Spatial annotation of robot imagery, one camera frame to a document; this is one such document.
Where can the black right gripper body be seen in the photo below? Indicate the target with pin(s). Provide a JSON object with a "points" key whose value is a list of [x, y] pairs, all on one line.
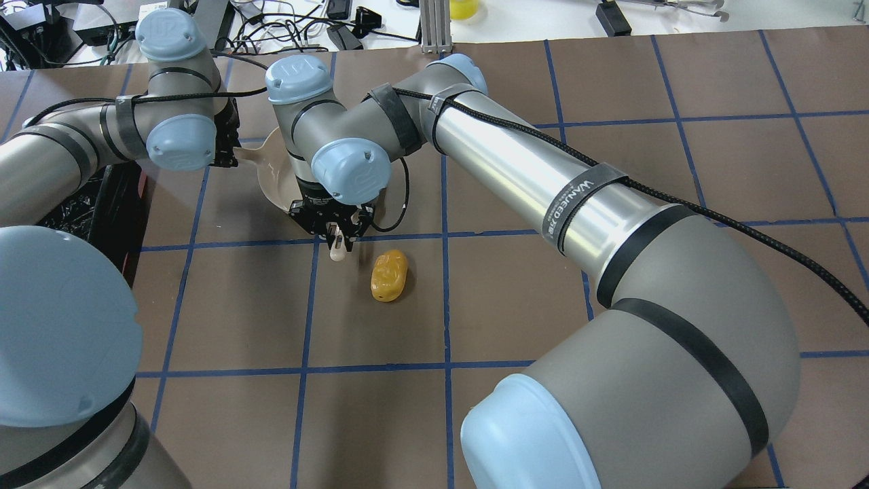
{"points": [[316, 204]]}

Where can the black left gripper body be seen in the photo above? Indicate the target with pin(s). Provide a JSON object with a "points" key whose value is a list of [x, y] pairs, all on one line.
{"points": [[226, 139]]}

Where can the white plastic dustpan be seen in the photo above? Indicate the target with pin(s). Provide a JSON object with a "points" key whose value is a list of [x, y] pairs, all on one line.
{"points": [[275, 171]]}

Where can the yellow potato toy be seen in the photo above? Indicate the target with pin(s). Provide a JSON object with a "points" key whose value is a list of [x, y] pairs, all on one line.
{"points": [[389, 275]]}

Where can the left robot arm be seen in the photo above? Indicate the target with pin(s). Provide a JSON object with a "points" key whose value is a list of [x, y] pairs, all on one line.
{"points": [[70, 342]]}

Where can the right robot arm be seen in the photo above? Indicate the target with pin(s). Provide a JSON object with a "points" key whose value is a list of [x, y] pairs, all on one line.
{"points": [[692, 368]]}

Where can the black lined trash bin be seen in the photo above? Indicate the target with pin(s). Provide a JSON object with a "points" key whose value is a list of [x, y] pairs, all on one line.
{"points": [[108, 212]]}

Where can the black power adapter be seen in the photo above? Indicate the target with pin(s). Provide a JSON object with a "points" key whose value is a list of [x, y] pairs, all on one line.
{"points": [[343, 38]]}

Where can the aluminium frame post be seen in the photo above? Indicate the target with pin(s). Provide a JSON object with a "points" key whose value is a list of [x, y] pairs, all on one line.
{"points": [[435, 27]]}

